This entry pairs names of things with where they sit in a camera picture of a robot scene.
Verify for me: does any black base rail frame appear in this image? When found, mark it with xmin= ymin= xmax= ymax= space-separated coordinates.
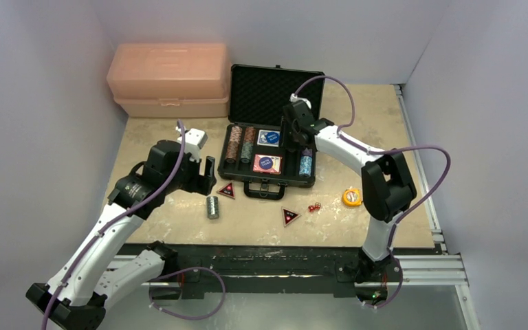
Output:
xmin=127 ymin=243 xmax=406 ymax=302

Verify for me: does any brown lower chip stack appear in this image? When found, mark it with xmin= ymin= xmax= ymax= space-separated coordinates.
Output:
xmin=225 ymin=141 xmax=239 ymax=164

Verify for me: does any dark red chip stack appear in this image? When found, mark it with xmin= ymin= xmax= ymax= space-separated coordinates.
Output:
xmin=243 ymin=126 xmax=256 ymax=144

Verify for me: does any grey poker chip stack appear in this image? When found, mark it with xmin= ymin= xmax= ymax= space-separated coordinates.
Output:
xmin=206 ymin=196 xmax=219 ymax=220

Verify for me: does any green chip stack in case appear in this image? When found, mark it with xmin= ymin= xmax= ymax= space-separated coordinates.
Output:
xmin=240 ymin=142 xmax=254 ymax=164

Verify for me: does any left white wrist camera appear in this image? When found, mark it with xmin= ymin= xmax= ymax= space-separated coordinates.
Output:
xmin=176 ymin=127 xmax=208 ymax=163

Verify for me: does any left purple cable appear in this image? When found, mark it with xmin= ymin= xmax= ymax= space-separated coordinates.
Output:
xmin=41 ymin=120 xmax=186 ymax=330

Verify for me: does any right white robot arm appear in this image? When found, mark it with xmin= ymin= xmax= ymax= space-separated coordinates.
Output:
xmin=283 ymin=96 xmax=417 ymax=280

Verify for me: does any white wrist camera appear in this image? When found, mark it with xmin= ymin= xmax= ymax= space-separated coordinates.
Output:
xmin=289 ymin=93 xmax=312 ymax=109
xmin=176 ymin=127 xmax=208 ymax=163

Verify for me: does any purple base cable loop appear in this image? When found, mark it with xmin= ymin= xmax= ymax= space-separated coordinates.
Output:
xmin=148 ymin=265 xmax=227 ymax=321

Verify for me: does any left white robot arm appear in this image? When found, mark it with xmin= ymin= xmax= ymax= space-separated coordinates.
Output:
xmin=26 ymin=140 xmax=217 ymax=329

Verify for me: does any blue card deck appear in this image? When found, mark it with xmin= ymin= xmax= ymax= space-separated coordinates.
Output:
xmin=256 ymin=129 xmax=281 ymax=147

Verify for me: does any black poker set case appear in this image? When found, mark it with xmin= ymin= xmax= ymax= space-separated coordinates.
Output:
xmin=217 ymin=64 xmax=325 ymax=200

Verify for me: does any yellow measuring tape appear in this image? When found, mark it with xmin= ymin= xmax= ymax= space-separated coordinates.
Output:
xmin=342 ymin=188 xmax=363 ymax=208

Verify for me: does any red triangular dealer button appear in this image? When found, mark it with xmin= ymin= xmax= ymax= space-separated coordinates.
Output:
xmin=217 ymin=182 xmax=235 ymax=199

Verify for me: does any orange chip stack in case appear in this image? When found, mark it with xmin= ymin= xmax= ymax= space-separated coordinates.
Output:
xmin=229 ymin=126 xmax=243 ymax=144

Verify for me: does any light blue chip stack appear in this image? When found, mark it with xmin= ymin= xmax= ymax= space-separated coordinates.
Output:
xmin=298 ymin=155 xmax=313 ymax=178

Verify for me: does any red card deck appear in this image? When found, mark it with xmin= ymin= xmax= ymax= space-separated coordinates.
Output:
xmin=252 ymin=154 xmax=282 ymax=175

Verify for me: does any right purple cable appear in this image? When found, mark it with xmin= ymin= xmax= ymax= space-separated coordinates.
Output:
xmin=293 ymin=75 xmax=452 ymax=261

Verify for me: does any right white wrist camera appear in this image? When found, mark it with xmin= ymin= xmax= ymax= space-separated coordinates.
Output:
xmin=289 ymin=93 xmax=312 ymax=109

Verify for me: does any pink plastic storage box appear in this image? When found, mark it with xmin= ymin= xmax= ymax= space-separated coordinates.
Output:
xmin=107 ymin=43 xmax=232 ymax=118

